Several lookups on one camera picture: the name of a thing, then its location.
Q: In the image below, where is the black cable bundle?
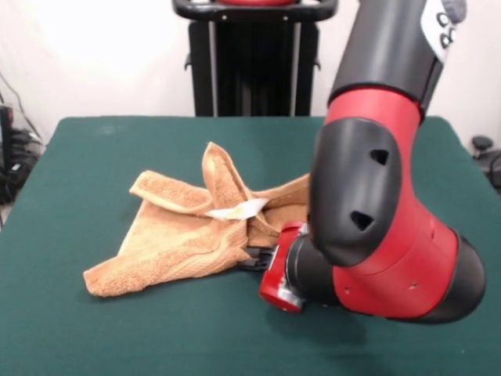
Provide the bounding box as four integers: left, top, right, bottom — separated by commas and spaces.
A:
0, 70, 46, 205

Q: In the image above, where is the black electrical box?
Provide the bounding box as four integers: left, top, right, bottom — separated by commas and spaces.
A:
0, 104, 16, 173

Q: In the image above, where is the black office chair base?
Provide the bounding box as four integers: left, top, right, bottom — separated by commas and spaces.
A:
470, 135, 501, 185

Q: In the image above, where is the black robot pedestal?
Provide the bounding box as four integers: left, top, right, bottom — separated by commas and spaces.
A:
171, 0, 359, 118

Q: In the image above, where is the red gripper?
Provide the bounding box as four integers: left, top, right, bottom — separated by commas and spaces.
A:
239, 220, 313, 313

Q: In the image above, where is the dark green table cloth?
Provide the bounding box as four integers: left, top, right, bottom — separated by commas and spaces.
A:
0, 115, 501, 376

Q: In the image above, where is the orange terry towel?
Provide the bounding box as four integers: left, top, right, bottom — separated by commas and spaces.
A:
82, 141, 314, 298

